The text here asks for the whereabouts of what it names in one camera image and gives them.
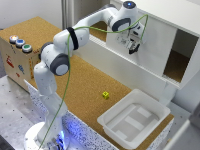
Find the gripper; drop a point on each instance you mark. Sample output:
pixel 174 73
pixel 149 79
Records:
pixel 126 38

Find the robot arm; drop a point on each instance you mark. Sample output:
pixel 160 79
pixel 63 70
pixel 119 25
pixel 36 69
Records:
pixel 50 86

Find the white sliding door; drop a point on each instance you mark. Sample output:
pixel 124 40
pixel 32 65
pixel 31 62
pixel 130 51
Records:
pixel 156 50

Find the white cabinet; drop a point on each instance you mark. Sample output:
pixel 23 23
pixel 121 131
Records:
pixel 113 65

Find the yellow block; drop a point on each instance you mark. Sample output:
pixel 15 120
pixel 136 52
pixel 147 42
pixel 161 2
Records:
pixel 106 95

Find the white plastic box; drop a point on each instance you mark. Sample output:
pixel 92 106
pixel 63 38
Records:
pixel 133 118

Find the wooden drawer box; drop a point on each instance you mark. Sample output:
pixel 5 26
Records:
pixel 33 31

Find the green button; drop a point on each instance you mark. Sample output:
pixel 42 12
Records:
pixel 26 48

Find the blue button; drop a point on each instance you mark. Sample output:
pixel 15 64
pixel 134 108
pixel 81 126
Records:
pixel 20 42

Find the red button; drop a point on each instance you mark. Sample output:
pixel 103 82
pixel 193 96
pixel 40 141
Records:
pixel 14 39

